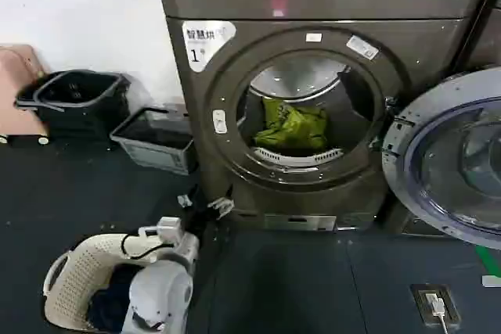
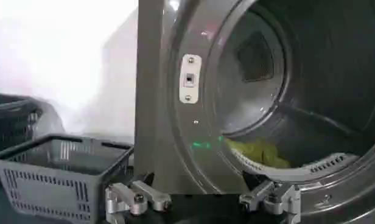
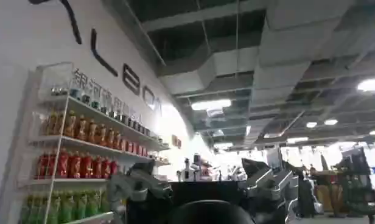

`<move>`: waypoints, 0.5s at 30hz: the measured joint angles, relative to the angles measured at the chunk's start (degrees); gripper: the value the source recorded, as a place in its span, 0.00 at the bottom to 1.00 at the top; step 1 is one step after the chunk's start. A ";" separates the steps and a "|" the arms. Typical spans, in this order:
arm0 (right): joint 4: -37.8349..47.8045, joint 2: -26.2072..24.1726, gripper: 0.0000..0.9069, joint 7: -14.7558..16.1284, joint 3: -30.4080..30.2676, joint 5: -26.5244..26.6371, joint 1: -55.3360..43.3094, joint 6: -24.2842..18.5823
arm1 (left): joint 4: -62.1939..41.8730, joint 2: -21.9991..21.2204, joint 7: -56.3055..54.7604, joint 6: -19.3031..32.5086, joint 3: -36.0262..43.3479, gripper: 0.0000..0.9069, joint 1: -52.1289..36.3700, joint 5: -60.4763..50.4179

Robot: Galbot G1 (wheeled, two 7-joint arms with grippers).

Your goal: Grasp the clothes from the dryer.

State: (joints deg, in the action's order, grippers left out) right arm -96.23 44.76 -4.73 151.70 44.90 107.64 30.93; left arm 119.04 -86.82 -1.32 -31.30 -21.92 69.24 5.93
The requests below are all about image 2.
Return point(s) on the white door latch plate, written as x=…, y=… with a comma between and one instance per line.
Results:
x=190, y=78

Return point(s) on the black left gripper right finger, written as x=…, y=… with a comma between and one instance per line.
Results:
x=271, y=196

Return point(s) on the grey dryer with round opening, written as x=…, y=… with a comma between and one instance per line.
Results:
x=260, y=97

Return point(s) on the dark mesh basket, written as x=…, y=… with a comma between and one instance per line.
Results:
x=12, y=121

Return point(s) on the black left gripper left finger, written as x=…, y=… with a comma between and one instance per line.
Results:
x=135, y=198

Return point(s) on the yellow-green garment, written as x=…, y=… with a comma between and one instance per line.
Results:
x=259, y=152

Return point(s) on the grey plastic laundry basket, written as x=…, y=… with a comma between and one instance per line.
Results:
x=58, y=176

